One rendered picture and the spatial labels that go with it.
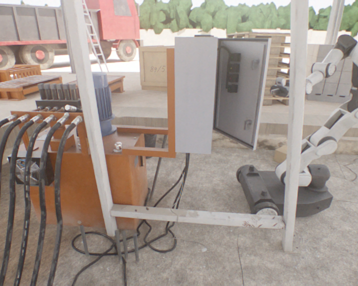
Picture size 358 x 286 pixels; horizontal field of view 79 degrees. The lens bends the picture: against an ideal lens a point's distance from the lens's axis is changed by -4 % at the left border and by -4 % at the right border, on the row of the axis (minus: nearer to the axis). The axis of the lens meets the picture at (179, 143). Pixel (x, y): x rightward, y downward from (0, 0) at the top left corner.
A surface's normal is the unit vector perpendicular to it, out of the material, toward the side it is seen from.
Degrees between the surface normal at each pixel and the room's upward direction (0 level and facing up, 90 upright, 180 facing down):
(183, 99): 90
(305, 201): 0
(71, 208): 90
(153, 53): 90
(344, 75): 90
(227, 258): 0
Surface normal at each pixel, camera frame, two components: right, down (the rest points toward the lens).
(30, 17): 0.75, 0.27
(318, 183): -0.02, 0.41
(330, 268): 0.00, -0.91
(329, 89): -0.33, 0.39
